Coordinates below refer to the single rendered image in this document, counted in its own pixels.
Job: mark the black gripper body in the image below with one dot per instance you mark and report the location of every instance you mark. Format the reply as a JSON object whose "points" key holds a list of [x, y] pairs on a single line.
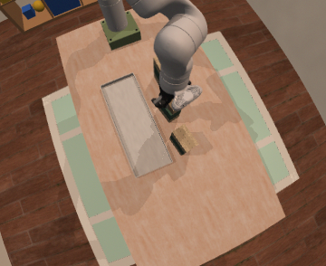
{"points": [[165, 95]]}

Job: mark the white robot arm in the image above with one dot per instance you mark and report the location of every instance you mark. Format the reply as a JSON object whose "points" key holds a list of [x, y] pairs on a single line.
{"points": [[174, 44]]}

